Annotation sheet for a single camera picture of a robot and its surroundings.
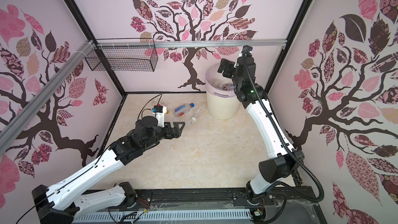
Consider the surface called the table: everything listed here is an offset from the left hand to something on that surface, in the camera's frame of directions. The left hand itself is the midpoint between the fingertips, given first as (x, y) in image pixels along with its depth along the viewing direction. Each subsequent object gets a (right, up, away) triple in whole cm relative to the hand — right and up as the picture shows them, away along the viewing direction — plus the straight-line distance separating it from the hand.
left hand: (177, 126), depth 71 cm
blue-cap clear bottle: (-2, +7, +39) cm, 39 cm away
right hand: (+24, +31, -3) cm, 40 cm away
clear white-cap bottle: (+9, +6, +36) cm, 37 cm away
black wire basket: (-51, +48, +51) cm, 87 cm away
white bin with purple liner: (+23, +13, +19) cm, 32 cm away
